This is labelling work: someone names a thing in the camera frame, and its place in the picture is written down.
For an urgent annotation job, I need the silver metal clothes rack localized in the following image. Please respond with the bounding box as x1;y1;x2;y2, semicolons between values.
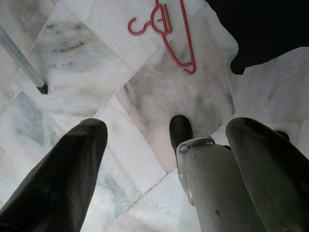
0;24;48;95

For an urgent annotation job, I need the silver robot left leg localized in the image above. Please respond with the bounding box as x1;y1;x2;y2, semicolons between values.
169;115;266;232

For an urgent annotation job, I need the red plastic clothes hanger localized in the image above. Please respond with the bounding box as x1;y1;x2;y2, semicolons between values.
127;0;197;75

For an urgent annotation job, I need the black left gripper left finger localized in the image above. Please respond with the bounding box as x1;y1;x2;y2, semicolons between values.
0;117;109;232

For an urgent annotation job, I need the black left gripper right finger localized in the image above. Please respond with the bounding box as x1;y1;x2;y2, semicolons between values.
225;117;309;232

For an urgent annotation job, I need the black printed t-shirt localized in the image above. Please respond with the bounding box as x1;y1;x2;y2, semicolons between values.
205;0;309;75

